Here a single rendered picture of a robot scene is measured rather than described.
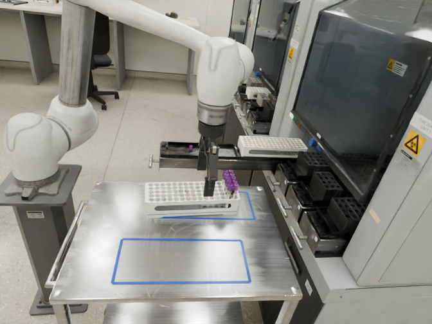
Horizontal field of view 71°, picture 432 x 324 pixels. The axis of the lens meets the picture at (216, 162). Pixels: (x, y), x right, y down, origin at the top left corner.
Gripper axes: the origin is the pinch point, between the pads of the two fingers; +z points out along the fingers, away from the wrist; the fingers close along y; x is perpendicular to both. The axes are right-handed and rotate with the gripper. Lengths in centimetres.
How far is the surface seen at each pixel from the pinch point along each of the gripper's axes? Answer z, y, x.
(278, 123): 7, -57, 49
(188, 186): 4.7, -2.7, -4.7
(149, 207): 6.7, 4.9, -16.9
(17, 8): 5, -327, -157
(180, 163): 14.7, -31.3, -4.1
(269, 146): 6.5, -32.5, 34.3
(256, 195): 10.8, -4.7, 20.8
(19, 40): 55, -399, -187
